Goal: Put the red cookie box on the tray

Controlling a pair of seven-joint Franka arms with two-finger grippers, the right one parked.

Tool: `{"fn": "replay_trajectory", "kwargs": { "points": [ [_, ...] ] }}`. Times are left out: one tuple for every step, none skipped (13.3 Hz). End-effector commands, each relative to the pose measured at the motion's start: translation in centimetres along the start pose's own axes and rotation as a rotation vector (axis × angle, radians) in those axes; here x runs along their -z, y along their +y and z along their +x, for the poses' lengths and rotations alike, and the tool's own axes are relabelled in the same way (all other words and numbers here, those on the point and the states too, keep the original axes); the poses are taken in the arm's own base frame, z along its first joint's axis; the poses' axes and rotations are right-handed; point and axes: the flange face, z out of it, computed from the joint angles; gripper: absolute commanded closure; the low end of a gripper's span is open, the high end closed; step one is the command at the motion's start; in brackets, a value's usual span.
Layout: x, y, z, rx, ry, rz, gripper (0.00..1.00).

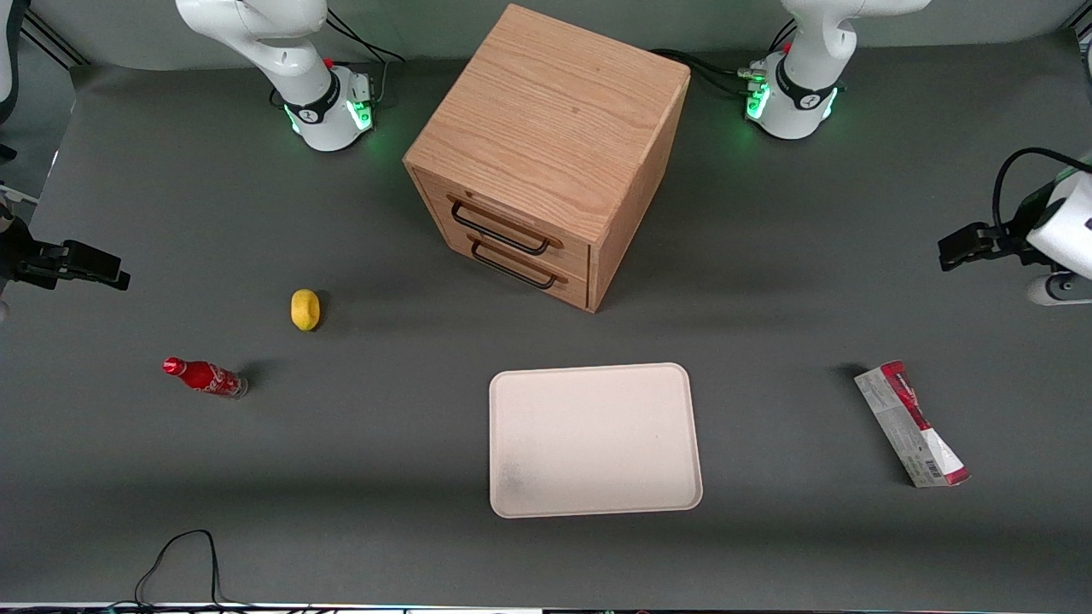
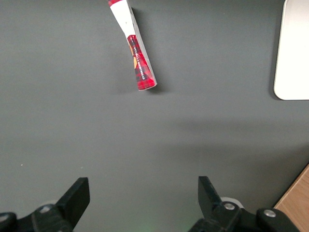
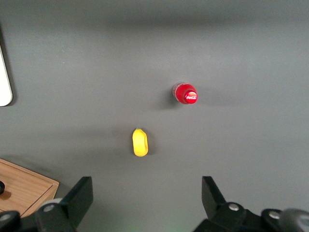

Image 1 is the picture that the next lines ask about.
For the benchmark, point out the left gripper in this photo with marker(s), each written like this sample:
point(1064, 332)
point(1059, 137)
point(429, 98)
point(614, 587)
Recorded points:
point(1003, 240)

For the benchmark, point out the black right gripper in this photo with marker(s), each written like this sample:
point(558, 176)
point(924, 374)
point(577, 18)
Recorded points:
point(19, 257)

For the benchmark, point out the red cookie box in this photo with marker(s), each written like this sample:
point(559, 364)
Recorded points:
point(909, 423)

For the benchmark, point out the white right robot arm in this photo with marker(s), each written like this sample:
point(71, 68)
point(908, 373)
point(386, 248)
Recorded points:
point(281, 51)

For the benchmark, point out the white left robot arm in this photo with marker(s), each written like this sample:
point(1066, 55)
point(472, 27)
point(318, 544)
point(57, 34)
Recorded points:
point(802, 94)

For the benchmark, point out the beige plastic tray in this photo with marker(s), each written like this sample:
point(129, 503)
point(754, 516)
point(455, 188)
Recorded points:
point(593, 439)

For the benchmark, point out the red cola bottle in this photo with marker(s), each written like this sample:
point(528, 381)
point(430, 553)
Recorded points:
point(205, 376)

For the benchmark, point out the yellow lemon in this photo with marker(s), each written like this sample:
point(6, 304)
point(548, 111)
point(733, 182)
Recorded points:
point(304, 309)

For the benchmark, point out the wooden drawer cabinet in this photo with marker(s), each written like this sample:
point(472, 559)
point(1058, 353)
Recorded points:
point(554, 111)

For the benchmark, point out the black frame bar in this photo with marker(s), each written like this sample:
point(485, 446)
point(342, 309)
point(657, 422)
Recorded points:
point(53, 41)

